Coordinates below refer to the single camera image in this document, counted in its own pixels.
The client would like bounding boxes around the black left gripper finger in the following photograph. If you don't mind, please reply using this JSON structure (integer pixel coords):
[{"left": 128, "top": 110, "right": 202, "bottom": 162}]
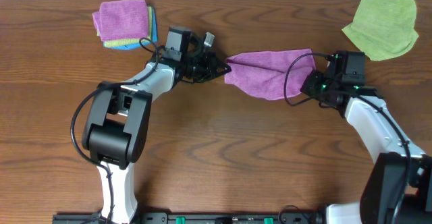
[
  {"left": 215, "top": 57, "right": 232, "bottom": 72},
  {"left": 205, "top": 69, "right": 231, "bottom": 82}
]

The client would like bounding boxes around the purple microfiber cloth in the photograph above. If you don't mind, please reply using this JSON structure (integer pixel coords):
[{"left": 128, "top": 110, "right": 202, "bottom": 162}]
[{"left": 224, "top": 49, "right": 315, "bottom": 101}]

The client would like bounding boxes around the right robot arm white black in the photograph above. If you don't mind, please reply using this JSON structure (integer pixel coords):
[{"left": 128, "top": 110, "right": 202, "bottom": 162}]
[{"left": 301, "top": 51, "right": 431, "bottom": 224}]

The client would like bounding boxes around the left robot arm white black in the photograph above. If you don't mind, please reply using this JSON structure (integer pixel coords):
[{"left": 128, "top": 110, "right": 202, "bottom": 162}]
[{"left": 82, "top": 26, "right": 231, "bottom": 223}]

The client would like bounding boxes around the folded blue cloth in stack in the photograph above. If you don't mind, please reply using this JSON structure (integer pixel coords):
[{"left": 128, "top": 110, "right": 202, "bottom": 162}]
[{"left": 103, "top": 6, "right": 158, "bottom": 51}]

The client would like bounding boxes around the folded yellow-green cloth in stack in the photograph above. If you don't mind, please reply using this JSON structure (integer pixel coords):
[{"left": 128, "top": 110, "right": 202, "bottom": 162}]
[{"left": 92, "top": 3, "right": 153, "bottom": 50}]

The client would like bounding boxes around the green microfiber cloth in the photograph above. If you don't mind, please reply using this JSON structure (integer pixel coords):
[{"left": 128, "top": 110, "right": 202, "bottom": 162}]
[{"left": 342, "top": 0, "right": 419, "bottom": 61}]

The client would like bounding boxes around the folded purple cloth on stack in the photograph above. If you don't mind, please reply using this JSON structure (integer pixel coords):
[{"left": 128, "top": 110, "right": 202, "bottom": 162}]
[{"left": 92, "top": 0, "right": 150, "bottom": 42}]

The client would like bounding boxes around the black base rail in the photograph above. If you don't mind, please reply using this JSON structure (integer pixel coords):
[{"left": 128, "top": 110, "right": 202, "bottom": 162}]
[{"left": 52, "top": 211, "right": 328, "bottom": 224}]

